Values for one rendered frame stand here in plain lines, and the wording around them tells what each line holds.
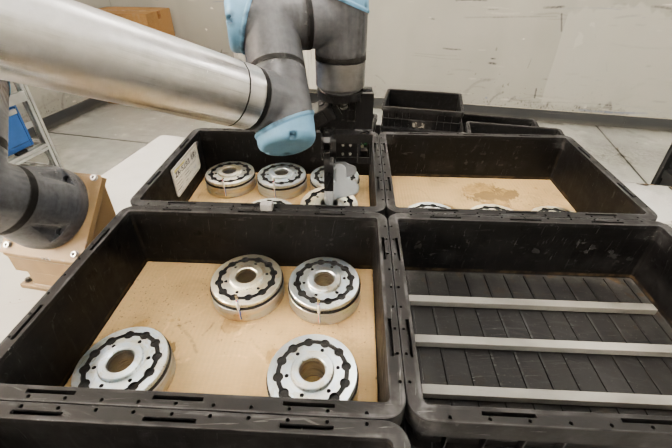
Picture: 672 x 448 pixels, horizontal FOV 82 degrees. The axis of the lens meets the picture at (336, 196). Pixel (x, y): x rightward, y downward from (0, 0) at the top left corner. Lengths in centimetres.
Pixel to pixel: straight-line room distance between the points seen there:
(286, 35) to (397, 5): 298
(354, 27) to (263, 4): 12
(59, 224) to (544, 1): 334
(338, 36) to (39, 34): 34
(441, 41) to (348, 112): 293
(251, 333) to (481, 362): 30
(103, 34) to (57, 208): 46
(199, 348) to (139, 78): 34
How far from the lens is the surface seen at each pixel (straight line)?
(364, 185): 83
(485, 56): 356
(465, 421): 39
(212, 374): 53
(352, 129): 62
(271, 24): 53
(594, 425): 43
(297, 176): 80
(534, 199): 88
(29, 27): 37
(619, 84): 388
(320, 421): 37
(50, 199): 79
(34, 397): 46
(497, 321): 60
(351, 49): 56
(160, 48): 40
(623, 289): 74
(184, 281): 65
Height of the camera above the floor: 126
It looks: 33 degrees down
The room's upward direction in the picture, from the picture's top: straight up
